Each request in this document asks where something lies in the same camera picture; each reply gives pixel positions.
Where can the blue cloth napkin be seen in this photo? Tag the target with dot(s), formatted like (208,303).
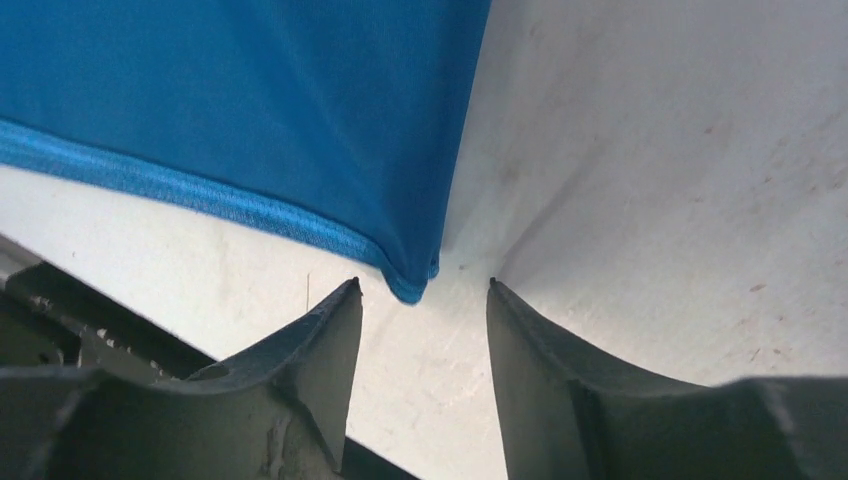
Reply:
(333,123)

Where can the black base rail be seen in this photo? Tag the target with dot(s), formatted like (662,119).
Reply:
(51,318)

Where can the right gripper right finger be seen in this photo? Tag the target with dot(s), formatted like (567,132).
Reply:
(569,410)

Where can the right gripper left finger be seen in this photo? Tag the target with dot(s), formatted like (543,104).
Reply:
(276,410)

